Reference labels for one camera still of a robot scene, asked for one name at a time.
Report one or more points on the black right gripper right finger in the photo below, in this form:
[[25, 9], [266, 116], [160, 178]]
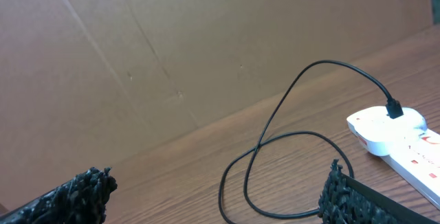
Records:
[[345, 200]]

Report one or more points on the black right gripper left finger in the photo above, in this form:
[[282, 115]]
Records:
[[81, 200]]

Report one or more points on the white charger plug adapter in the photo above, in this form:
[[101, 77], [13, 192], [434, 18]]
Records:
[[380, 134]]

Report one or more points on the white power strip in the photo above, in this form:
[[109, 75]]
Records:
[[418, 163]]

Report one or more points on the cardboard box wall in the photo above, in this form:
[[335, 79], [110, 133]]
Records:
[[91, 82]]

